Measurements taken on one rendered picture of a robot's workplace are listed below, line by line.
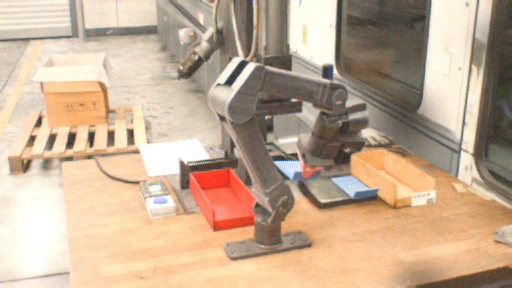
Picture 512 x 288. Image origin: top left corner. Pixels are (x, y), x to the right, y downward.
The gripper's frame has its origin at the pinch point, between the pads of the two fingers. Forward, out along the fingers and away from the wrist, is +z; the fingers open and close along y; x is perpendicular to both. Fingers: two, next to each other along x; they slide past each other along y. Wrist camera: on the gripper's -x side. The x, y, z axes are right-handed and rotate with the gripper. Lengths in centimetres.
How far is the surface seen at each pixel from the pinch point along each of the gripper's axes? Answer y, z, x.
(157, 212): 2.2, 17.0, 35.1
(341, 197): -0.8, 9.1, -13.0
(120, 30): 790, 529, -34
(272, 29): 36.9, -17.0, 4.3
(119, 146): 211, 216, 20
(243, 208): 1.0, 14.9, 12.8
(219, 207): 2.8, 16.7, 18.7
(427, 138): 32, 20, -61
